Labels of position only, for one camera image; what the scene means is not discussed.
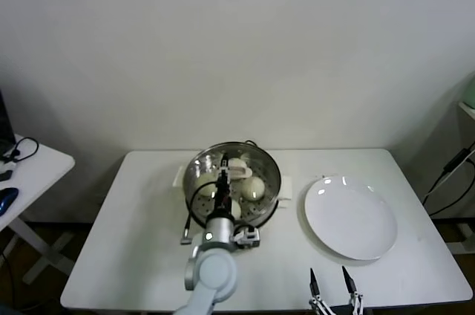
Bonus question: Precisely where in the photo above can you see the pale green object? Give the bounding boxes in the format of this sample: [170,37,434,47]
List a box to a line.
[459,72,475,110]

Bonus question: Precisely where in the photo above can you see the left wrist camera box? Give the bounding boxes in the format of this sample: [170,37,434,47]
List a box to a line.
[232,226,261,248]

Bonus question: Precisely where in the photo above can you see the black cable with adapter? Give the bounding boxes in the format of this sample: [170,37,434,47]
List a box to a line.
[422,146,475,219]

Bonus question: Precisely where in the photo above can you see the white shelf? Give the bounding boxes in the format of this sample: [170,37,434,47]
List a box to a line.
[457,101,475,123]

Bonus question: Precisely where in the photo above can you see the stainless steel steamer basket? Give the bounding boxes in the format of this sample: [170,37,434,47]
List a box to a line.
[173,140,294,227]

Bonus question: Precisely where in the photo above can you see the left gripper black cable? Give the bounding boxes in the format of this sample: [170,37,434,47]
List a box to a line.
[180,180,220,246]

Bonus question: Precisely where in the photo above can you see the white furniture base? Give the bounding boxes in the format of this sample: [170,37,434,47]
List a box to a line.
[451,222,475,256]

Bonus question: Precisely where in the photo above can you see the dark laptop screen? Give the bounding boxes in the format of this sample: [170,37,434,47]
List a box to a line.
[0,86,18,156]

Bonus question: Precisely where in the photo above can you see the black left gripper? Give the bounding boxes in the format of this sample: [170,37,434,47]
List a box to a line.
[213,152,233,218]

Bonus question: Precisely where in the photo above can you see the round white plate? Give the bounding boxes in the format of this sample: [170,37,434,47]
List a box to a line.
[304,175,399,261]

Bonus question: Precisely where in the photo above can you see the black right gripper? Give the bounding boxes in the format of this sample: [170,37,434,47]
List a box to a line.
[309,265,367,315]

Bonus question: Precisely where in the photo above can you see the thin black looped cable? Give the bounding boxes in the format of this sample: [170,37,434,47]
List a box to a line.
[0,137,40,163]

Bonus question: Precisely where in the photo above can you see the white side table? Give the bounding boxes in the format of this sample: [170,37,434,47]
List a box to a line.
[0,143,77,286]

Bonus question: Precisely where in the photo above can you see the round glass pot lid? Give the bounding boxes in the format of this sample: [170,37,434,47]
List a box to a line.
[183,140,283,227]

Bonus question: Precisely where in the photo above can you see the blue computer mouse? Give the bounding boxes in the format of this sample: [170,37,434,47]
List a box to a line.
[0,186,20,215]

